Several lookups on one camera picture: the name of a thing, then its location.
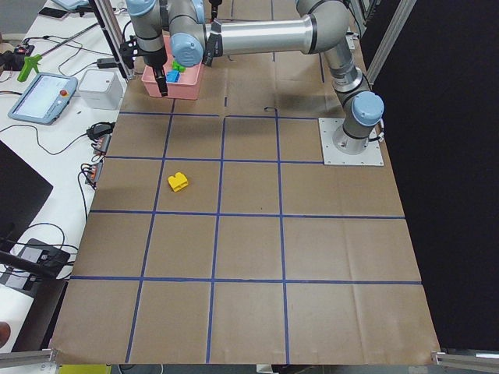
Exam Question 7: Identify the black power adapter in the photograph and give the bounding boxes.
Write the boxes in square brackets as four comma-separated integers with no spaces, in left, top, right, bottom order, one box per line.
[96,58,117,69]

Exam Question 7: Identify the pink plastic box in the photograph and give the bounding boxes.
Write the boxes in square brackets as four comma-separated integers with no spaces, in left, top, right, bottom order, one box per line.
[140,37,207,101]

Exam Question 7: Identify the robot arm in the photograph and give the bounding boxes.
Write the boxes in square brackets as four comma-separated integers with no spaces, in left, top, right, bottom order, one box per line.
[119,1,384,155]
[209,0,222,22]

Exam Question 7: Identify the black smartphone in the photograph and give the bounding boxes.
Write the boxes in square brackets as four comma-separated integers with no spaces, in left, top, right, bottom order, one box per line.
[38,7,69,19]

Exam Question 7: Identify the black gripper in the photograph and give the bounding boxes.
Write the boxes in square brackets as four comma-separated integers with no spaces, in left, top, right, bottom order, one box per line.
[119,36,168,97]

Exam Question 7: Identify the blue toy block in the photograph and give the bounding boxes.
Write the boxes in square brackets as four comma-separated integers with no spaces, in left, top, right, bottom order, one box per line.
[165,70,181,83]

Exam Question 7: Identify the metal reacher grabber tool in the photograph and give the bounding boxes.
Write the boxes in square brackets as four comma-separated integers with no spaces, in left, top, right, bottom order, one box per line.
[17,23,99,83]

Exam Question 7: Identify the teach pendant tablet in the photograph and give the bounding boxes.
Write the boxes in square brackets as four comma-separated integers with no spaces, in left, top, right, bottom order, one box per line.
[8,72,78,125]

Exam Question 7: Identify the aluminium frame post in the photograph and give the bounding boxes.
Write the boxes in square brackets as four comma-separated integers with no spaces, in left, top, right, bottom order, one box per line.
[89,0,135,80]

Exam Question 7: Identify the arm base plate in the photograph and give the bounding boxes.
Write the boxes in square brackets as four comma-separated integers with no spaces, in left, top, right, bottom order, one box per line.
[318,118,384,168]

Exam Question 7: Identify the yellow toy block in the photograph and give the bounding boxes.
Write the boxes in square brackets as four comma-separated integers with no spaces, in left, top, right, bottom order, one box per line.
[168,171,189,192]

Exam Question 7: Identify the green toy block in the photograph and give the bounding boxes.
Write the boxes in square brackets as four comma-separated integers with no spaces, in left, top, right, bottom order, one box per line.
[172,60,186,73]

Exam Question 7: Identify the white plastic container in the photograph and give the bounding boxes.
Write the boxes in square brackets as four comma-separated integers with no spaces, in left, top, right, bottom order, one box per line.
[78,69,123,110]

